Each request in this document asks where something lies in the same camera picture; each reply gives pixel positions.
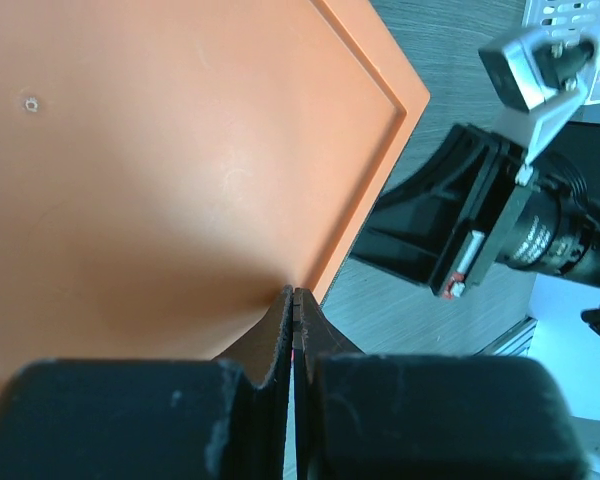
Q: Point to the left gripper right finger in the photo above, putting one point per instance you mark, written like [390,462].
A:
[390,416]

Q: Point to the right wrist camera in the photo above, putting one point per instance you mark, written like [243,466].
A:
[541,82]

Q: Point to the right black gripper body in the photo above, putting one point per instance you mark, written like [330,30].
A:
[463,211]

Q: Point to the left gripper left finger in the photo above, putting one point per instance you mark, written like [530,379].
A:
[154,419]

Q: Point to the orange drawer organizer box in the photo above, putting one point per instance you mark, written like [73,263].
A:
[166,167]

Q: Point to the black lever arch binder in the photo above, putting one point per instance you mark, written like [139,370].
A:
[595,150]

